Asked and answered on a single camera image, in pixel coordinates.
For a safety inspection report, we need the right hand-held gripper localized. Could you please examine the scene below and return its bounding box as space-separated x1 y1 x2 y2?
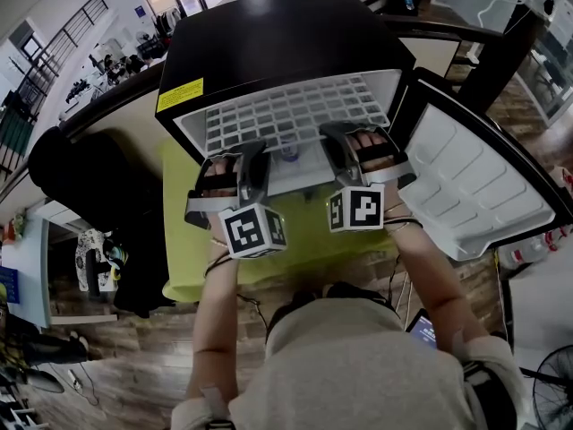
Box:
318 121 417 233

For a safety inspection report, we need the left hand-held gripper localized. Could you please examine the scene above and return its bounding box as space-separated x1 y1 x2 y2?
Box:
184 140 288 260

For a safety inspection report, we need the white wire fridge shelf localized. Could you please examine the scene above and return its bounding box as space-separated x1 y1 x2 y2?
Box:
204 73 390 151

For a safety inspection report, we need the black mini fridge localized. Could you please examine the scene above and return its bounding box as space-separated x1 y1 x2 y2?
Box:
154 0 417 196

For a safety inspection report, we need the person's left forearm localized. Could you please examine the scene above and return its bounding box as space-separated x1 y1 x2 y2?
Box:
190 235 252 362

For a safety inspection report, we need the person's right forearm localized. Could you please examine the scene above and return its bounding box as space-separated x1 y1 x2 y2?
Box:
383 181 489 340

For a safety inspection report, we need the person's right hand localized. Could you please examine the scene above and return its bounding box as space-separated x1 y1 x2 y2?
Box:
351 128 399 173

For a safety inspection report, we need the person's left hand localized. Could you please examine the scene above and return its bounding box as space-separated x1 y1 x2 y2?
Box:
203 159 241 200

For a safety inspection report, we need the black wrist band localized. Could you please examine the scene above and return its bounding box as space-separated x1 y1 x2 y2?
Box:
385 219 424 232
203 253 236 280

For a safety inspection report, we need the green tablecloth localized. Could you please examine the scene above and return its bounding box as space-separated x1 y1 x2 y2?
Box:
156 139 406 304

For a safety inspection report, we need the blue white drink can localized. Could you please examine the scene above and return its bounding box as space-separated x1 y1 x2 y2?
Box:
279 134 302 163

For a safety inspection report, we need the tablet with lit screen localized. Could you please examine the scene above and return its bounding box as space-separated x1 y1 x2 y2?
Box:
405 307 439 351

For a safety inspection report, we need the teal yellow small object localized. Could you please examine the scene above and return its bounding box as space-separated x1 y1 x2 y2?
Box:
106 238 130 281

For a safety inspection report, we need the black office chair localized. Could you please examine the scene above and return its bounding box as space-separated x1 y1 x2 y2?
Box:
27 125 175 320

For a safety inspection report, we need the clear jug with red label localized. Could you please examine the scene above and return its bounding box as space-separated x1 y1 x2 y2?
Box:
539 226 573 254
496 237 560 271

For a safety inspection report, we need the person in white shirt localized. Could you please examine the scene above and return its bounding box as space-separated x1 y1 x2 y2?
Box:
169 296 529 430

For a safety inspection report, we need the pale blue table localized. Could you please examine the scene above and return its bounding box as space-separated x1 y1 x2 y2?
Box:
0 219 53 329

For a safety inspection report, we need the potted plant orange pot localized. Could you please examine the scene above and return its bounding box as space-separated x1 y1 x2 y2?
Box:
2 211 26 244

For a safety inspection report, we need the blue plastic crate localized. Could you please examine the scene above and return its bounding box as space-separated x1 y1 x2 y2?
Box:
0 265 21 305

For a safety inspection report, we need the black standing fan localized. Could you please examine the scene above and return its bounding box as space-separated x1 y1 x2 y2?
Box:
521 345 573 430

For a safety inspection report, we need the black metal railing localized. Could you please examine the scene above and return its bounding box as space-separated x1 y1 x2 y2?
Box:
0 0 111 120

